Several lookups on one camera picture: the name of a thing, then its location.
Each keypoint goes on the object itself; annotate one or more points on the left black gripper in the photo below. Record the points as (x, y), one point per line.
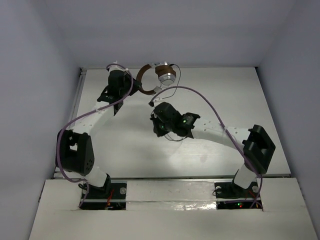
(130, 83)

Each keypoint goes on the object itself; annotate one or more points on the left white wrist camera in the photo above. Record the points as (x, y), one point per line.
(115, 66)

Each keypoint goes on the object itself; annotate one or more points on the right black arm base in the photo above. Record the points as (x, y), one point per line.
(231, 196)

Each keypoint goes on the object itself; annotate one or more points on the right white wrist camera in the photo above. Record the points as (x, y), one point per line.
(156, 101)

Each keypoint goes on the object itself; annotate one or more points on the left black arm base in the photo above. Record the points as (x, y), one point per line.
(111, 196)

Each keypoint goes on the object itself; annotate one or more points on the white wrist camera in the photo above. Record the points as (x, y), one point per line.
(115, 66)
(156, 101)

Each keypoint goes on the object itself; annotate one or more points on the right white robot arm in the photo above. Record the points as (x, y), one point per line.
(254, 145)

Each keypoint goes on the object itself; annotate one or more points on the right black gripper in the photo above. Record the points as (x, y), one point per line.
(160, 131)

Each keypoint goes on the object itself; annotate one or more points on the brown silver headphones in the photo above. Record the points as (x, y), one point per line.
(165, 72)

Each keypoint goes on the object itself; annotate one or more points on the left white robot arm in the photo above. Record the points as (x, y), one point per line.
(75, 151)

